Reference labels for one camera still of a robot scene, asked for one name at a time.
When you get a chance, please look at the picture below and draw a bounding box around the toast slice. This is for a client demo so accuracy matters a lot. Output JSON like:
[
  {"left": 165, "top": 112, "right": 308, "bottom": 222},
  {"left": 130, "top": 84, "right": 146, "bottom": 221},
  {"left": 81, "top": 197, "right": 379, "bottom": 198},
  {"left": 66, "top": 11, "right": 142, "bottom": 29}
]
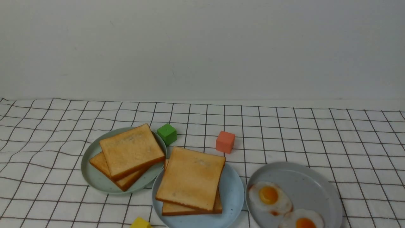
[
  {"left": 99, "top": 123, "right": 166, "bottom": 181},
  {"left": 162, "top": 158, "right": 223, "bottom": 216},
  {"left": 155, "top": 146, "right": 226, "bottom": 212},
  {"left": 89, "top": 152, "right": 149, "bottom": 191}
]

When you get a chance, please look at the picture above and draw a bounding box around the orange cube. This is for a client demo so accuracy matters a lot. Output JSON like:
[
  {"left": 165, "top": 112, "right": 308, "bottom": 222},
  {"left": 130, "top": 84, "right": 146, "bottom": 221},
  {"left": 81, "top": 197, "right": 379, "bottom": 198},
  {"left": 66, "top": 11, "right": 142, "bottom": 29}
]
[{"left": 215, "top": 131, "right": 236, "bottom": 154}]

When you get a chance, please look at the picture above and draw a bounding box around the green cube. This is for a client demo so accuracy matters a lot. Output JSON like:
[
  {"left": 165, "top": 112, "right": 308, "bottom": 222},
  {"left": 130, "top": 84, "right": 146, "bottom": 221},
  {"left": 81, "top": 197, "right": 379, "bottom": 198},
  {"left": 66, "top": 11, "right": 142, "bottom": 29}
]
[{"left": 157, "top": 123, "right": 178, "bottom": 146}]

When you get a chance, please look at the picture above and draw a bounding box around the light blue plate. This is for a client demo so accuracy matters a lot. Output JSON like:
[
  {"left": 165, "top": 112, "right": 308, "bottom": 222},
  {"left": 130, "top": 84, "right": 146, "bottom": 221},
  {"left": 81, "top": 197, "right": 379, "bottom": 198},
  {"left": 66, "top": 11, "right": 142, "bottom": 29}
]
[{"left": 152, "top": 147, "right": 245, "bottom": 228}]

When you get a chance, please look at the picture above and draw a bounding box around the left fried egg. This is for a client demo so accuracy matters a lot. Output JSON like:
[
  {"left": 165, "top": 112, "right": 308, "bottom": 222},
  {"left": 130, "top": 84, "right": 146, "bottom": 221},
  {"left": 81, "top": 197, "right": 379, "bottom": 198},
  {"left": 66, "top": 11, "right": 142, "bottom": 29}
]
[{"left": 247, "top": 181, "right": 293, "bottom": 216}]

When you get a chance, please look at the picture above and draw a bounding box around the fried egg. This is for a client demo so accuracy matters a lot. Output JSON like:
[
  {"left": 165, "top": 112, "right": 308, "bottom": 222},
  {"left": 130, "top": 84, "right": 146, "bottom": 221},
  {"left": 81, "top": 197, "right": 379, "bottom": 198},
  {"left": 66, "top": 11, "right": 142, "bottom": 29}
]
[
  {"left": 247, "top": 181, "right": 293, "bottom": 216},
  {"left": 278, "top": 209, "right": 325, "bottom": 228}
]

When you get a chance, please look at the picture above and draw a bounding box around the pale green plate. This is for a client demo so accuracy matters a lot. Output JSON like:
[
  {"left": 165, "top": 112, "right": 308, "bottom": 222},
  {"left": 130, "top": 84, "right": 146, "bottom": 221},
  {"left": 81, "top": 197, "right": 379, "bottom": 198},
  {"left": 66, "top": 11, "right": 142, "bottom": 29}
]
[{"left": 81, "top": 127, "right": 165, "bottom": 195}]

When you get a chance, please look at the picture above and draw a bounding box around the yellow cube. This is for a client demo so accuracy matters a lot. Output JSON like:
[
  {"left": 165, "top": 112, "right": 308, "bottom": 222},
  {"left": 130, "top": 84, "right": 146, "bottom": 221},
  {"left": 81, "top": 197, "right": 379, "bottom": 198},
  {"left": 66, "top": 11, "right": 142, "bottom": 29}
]
[{"left": 130, "top": 217, "right": 152, "bottom": 228}]

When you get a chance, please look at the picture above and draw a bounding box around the grey plate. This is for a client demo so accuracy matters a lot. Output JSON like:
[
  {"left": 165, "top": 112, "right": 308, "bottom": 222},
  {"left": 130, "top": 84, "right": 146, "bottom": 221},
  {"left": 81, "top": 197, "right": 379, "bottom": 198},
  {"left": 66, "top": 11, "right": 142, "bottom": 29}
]
[{"left": 245, "top": 162, "right": 343, "bottom": 228}]

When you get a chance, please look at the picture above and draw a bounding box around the right fried egg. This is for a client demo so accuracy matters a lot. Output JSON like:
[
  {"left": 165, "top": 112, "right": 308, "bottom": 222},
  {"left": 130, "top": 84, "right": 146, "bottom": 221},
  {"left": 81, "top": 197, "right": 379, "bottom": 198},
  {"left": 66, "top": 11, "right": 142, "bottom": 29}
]
[{"left": 278, "top": 209, "right": 325, "bottom": 228}]

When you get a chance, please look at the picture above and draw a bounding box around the white checkered tablecloth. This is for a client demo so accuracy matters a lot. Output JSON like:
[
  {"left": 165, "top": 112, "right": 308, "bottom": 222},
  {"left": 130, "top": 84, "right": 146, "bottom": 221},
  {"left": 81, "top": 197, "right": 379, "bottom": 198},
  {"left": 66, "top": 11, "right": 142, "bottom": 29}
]
[{"left": 0, "top": 97, "right": 404, "bottom": 228}]

